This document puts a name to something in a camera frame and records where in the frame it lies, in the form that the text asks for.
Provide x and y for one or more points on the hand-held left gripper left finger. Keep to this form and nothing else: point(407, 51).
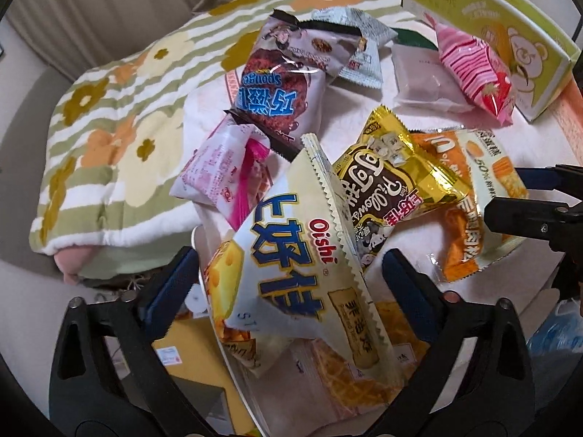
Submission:
point(175, 278)

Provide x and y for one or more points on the pink cloth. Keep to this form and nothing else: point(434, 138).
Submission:
point(77, 261)

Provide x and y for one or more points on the green striped floral blanket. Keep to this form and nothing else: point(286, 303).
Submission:
point(114, 136)

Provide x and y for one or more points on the green cardboard box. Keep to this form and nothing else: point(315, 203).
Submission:
point(539, 54)

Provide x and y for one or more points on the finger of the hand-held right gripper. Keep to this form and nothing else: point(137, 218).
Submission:
point(539, 176)
point(514, 218)

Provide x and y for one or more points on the waffle print snack packet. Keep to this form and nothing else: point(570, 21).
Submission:
point(337, 373)

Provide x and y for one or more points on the chocolate sponge cake packet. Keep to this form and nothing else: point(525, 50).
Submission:
point(282, 86)

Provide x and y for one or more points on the pink striped strawberry packet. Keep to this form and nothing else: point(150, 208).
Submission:
point(469, 73)

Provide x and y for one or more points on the grey-green snack packet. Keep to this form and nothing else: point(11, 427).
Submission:
point(364, 66)

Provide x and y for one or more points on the dark green small packet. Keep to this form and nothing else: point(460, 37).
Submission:
point(410, 38)

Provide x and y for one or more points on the gold snack packet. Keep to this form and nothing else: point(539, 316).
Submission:
point(378, 182)

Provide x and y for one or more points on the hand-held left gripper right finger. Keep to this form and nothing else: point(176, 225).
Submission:
point(406, 278)

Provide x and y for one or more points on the orange snack packet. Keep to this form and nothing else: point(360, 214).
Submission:
point(473, 241)

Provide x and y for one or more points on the yellow cardboard box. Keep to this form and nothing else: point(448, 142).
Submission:
point(193, 368)

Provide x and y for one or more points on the blue plastic bag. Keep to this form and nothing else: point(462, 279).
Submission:
point(560, 332)

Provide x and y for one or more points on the translucent pastry packet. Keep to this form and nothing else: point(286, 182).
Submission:
point(419, 77)

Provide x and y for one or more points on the pink white snack packet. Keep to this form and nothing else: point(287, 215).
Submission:
point(209, 168)

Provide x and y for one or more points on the white yellow chip bag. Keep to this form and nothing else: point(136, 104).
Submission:
point(291, 273)

